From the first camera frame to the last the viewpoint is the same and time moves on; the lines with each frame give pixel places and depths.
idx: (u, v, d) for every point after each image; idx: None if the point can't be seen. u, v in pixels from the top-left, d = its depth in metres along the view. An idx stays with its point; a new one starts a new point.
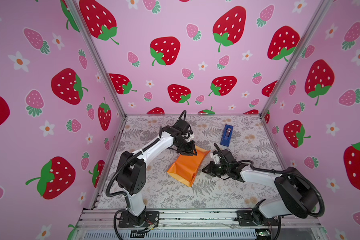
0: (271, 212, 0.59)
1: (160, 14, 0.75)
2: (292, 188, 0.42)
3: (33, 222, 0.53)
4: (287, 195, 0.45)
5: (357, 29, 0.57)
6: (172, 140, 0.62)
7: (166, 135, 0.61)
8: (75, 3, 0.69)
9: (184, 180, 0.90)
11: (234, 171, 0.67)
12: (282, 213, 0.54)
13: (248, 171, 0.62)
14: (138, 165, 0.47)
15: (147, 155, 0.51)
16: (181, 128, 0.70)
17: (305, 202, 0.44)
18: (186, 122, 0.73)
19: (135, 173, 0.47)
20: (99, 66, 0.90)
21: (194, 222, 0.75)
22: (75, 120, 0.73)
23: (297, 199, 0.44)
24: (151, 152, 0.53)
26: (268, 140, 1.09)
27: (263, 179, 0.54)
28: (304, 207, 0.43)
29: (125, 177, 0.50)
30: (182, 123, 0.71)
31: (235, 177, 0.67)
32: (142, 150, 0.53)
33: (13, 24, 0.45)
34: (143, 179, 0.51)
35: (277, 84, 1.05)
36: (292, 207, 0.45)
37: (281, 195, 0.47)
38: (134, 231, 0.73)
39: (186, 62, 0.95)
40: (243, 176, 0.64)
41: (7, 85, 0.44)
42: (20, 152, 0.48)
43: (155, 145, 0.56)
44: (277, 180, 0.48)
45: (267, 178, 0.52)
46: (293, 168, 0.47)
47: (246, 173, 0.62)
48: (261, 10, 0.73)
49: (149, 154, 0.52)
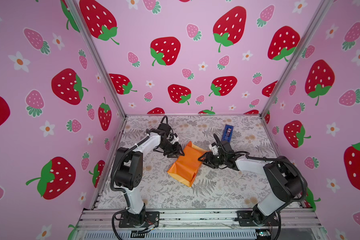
0: (269, 208, 0.59)
1: (160, 14, 0.75)
2: (279, 174, 0.48)
3: (33, 222, 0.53)
4: (274, 180, 0.48)
5: (357, 29, 0.57)
6: (159, 138, 0.68)
7: (153, 133, 0.68)
8: (75, 3, 0.69)
9: (184, 180, 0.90)
11: (231, 160, 0.71)
12: (276, 207, 0.55)
13: (242, 159, 0.66)
14: (135, 156, 0.50)
15: (142, 148, 0.56)
16: (165, 129, 0.78)
17: (289, 187, 0.47)
18: (168, 124, 0.80)
19: (134, 165, 0.50)
20: (99, 66, 0.90)
21: (194, 222, 0.75)
22: (75, 120, 0.73)
23: (282, 183, 0.47)
24: (144, 146, 0.57)
26: (268, 140, 1.09)
27: (254, 166, 0.58)
28: (288, 191, 0.46)
29: (123, 173, 0.51)
30: (164, 126, 0.79)
31: (230, 166, 0.71)
32: (136, 144, 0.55)
33: (13, 24, 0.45)
34: (141, 171, 0.54)
35: (277, 84, 1.05)
36: (278, 193, 0.48)
37: (269, 180, 0.50)
38: (134, 231, 0.73)
39: (186, 63, 0.95)
40: (237, 165, 0.68)
41: (7, 85, 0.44)
42: (20, 152, 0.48)
43: (147, 141, 0.61)
44: (267, 165, 0.51)
45: (258, 165, 0.55)
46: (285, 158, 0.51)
47: (240, 161, 0.66)
48: (261, 10, 0.73)
49: (143, 148, 0.56)
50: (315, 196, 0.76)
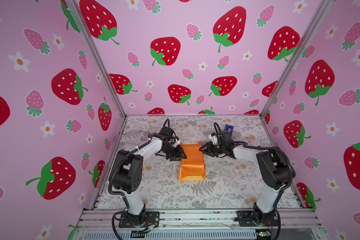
0: (265, 202, 0.61)
1: (160, 14, 0.75)
2: (270, 161, 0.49)
3: (33, 222, 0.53)
4: (264, 167, 0.52)
5: (357, 29, 0.57)
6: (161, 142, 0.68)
7: (155, 138, 0.67)
8: (76, 3, 0.70)
9: (197, 176, 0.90)
11: (229, 147, 0.74)
12: (272, 201, 0.58)
13: (239, 148, 0.70)
14: (135, 160, 0.49)
15: (143, 152, 0.55)
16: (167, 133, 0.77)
17: (278, 174, 0.50)
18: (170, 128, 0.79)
19: (133, 169, 0.49)
20: (99, 66, 0.90)
21: (194, 222, 0.75)
22: (75, 120, 0.73)
23: (270, 170, 0.51)
24: (144, 150, 0.56)
26: (268, 140, 1.09)
27: (250, 154, 0.61)
28: (275, 178, 0.50)
29: (122, 176, 0.50)
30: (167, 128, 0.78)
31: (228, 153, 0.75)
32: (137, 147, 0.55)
33: (13, 24, 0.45)
34: (140, 175, 0.53)
35: (277, 84, 1.05)
36: (266, 179, 0.52)
37: (260, 167, 0.54)
38: (134, 231, 0.73)
39: (186, 63, 0.95)
40: (234, 152, 0.72)
41: (7, 85, 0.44)
42: (20, 152, 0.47)
43: (148, 145, 0.60)
44: (259, 153, 0.55)
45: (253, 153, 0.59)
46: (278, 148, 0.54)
47: (237, 149, 0.70)
48: (261, 10, 0.73)
49: (143, 152, 0.55)
50: (315, 196, 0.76)
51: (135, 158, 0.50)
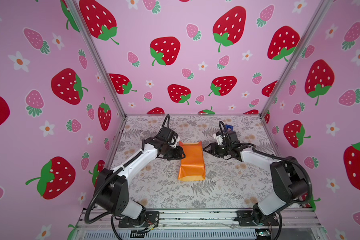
0: (268, 207, 0.60)
1: (160, 14, 0.75)
2: (284, 174, 0.47)
3: (33, 222, 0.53)
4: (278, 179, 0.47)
5: (357, 29, 0.57)
6: (155, 151, 0.58)
7: (149, 147, 0.58)
8: (75, 3, 0.69)
9: (197, 176, 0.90)
11: (235, 149, 0.70)
12: (277, 207, 0.55)
13: (248, 151, 0.65)
14: (119, 183, 0.43)
15: (129, 170, 0.48)
16: (165, 139, 0.67)
17: (292, 189, 0.46)
18: (169, 130, 0.68)
19: (117, 192, 0.42)
20: (99, 66, 0.90)
21: (194, 222, 0.75)
22: (75, 120, 0.73)
23: (285, 184, 0.46)
24: (133, 167, 0.49)
26: (268, 140, 1.09)
27: (260, 161, 0.57)
28: (290, 192, 0.46)
29: (104, 197, 0.45)
30: (165, 131, 0.67)
31: (235, 155, 0.69)
32: (123, 166, 0.49)
33: (13, 24, 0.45)
34: (126, 197, 0.47)
35: (277, 84, 1.05)
36: (279, 192, 0.49)
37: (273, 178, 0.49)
38: (134, 231, 0.73)
39: (186, 63, 0.95)
40: (241, 155, 0.67)
41: (7, 85, 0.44)
42: (20, 152, 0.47)
43: (138, 160, 0.52)
44: (273, 164, 0.50)
45: (264, 160, 0.55)
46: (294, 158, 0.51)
47: (246, 153, 0.64)
48: (261, 9, 0.73)
49: (131, 170, 0.48)
50: (315, 196, 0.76)
51: (119, 180, 0.44)
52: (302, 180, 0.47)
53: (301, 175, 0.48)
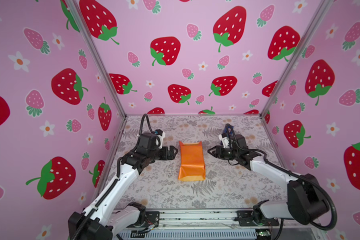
0: (271, 213, 0.59)
1: (160, 14, 0.75)
2: (303, 195, 0.43)
3: (33, 222, 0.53)
4: (294, 200, 0.43)
5: (357, 29, 0.57)
6: (135, 172, 0.51)
7: (126, 169, 0.51)
8: (75, 3, 0.69)
9: (197, 176, 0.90)
11: (243, 156, 0.65)
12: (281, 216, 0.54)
13: (259, 162, 0.59)
14: (92, 228, 0.38)
15: (104, 208, 0.41)
16: (145, 152, 0.58)
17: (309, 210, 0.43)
18: (146, 137, 0.57)
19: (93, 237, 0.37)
20: (99, 66, 0.90)
21: (194, 222, 0.75)
22: (75, 120, 0.73)
23: (304, 205, 0.42)
24: (108, 203, 0.43)
26: (268, 140, 1.09)
27: (274, 176, 0.52)
28: (307, 214, 0.42)
29: None
30: (144, 141, 0.57)
31: (243, 163, 0.64)
32: (95, 207, 0.41)
33: (13, 24, 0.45)
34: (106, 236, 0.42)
35: (277, 84, 1.05)
36: (294, 211, 0.45)
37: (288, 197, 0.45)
38: (134, 231, 0.73)
39: (186, 62, 0.95)
40: (251, 165, 0.61)
41: (8, 85, 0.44)
42: (19, 152, 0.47)
43: (113, 191, 0.45)
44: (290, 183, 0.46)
45: (279, 176, 0.50)
46: (312, 175, 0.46)
47: (256, 164, 0.59)
48: (261, 9, 0.73)
49: (105, 206, 0.42)
50: None
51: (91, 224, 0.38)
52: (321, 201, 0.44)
53: (320, 196, 0.44)
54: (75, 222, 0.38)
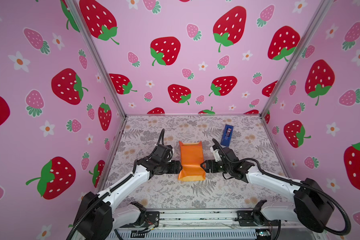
0: (274, 216, 0.59)
1: (160, 14, 0.75)
2: (310, 203, 0.42)
3: (33, 222, 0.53)
4: (306, 211, 0.42)
5: (357, 29, 0.57)
6: (147, 174, 0.56)
7: (141, 169, 0.56)
8: (75, 3, 0.69)
9: (197, 176, 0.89)
11: (237, 170, 0.63)
12: (286, 218, 0.53)
13: (256, 174, 0.57)
14: (101, 210, 0.40)
15: (116, 195, 0.45)
16: (159, 161, 0.64)
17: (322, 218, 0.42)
18: (163, 148, 0.64)
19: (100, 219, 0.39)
20: (99, 66, 0.90)
21: (194, 222, 0.75)
22: (75, 120, 0.73)
23: (315, 214, 0.41)
24: (120, 192, 0.47)
26: (268, 140, 1.09)
27: (276, 186, 0.50)
28: (320, 223, 0.41)
29: (86, 223, 0.42)
30: (160, 150, 0.65)
31: (238, 177, 0.62)
32: (109, 190, 0.46)
33: (13, 24, 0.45)
34: (107, 226, 0.43)
35: (277, 84, 1.05)
36: (306, 221, 0.44)
37: (298, 209, 0.44)
38: (134, 231, 0.73)
39: (186, 62, 0.95)
40: (247, 178, 0.59)
41: (8, 85, 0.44)
42: (19, 152, 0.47)
43: (128, 183, 0.50)
44: (296, 194, 0.43)
45: (282, 187, 0.48)
46: (312, 180, 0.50)
47: (253, 176, 0.57)
48: (261, 9, 0.73)
49: (117, 194, 0.46)
50: None
51: (102, 206, 0.41)
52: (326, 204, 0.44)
53: (325, 199, 0.44)
54: (88, 201, 0.42)
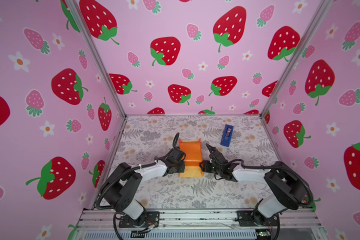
0: (271, 211, 0.58)
1: (160, 14, 0.75)
2: (281, 182, 0.47)
3: (33, 222, 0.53)
4: (277, 188, 0.46)
5: (357, 29, 0.57)
6: (165, 168, 0.64)
7: (160, 162, 0.65)
8: (75, 3, 0.69)
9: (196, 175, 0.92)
11: (227, 171, 0.68)
12: (280, 210, 0.54)
13: (239, 170, 0.63)
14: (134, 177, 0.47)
15: (143, 172, 0.52)
16: (174, 162, 0.72)
17: (295, 195, 0.45)
18: (179, 149, 0.73)
19: (128, 186, 0.46)
20: (99, 66, 0.90)
21: (194, 222, 0.75)
22: (75, 120, 0.73)
23: (287, 192, 0.45)
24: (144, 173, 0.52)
26: (268, 140, 1.09)
27: (254, 175, 0.55)
28: (294, 198, 0.44)
29: (113, 192, 0.46)
30: (175, 152, 0.73)
31: (227, 178, 0.67)
32: (140, 166, 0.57)
33: (13, 24, 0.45)
34: (130, 196, 0.47)
35: (277, 84, 1.05)
36: (285, 202, 0.46)
37: (273, 190, 0.48)
38: (134, 231, 0.73)
39: (186, 63, 0.95)
40: (234, 175, 0.65)
41: (7, 85, 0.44)
42: (18, 152, 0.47)
43: (151, 167, 0.57)
44: (267, 175, 0.49)
45: (257, 174, 0.54)
46: (280, 162, 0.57)
47: (238, 172, 0.63)
48: (260, 10, 0.73)
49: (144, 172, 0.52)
50: (315, 196, 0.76)
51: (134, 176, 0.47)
52: (297, 181, 0.48)
53: (295, 176, 0.48)
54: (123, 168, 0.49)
